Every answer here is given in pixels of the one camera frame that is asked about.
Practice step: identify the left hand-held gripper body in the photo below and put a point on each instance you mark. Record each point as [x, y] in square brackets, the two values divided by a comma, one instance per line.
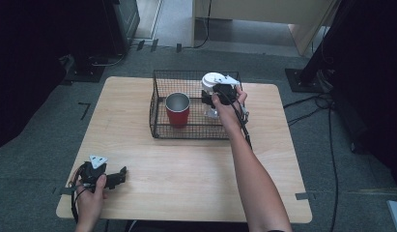
[91, 174]

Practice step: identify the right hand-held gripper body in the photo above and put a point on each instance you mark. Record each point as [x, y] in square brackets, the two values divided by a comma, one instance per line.
[225, 88]

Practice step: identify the red metal cup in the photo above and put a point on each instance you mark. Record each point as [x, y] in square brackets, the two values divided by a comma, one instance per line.
[178, 111]

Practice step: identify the person's right hand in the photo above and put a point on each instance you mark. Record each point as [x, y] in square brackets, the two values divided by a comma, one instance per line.
[230, 111]

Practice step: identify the person's left hand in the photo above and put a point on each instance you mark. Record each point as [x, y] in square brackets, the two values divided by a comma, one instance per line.
[90, 203]

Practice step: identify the short black tape strip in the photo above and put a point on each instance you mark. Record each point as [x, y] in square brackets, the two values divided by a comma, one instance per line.
[140, 45]
[154, 45]
[178, 48]

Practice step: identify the black metal stand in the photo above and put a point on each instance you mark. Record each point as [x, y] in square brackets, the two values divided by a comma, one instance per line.
[296, 80]

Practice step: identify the beige wooden cabinet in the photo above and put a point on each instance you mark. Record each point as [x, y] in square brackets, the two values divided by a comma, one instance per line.
[267, 8]

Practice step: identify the black cabinet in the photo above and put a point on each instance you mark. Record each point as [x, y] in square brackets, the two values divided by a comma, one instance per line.
[128, 19]

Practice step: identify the dark curtain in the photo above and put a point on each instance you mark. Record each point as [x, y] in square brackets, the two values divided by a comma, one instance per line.
[25, 64]
[373, 80]

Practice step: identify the white flat object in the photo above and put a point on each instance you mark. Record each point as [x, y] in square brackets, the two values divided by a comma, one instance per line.
[396, 216]

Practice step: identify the black stand base plate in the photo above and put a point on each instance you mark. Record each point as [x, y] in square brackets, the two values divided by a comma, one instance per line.
[86, 74]

